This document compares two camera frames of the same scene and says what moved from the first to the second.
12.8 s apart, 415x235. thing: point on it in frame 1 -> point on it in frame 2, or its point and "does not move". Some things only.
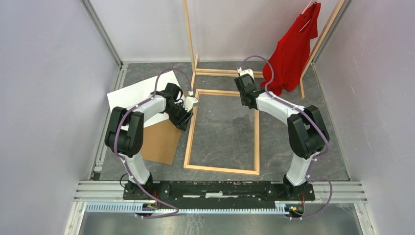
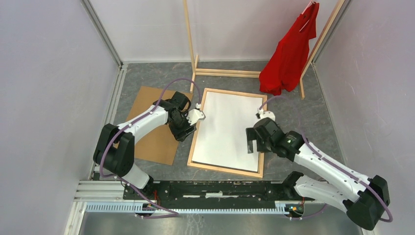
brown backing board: x=160 y=142 does not move
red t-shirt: x=292 y=52 does not move
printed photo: x=134 y=95 -> x=220 y=139
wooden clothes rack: x=194 y=58 does not move
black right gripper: x=241 y=94 -> x=251 y=134
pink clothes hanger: x=311 y=3 does not move
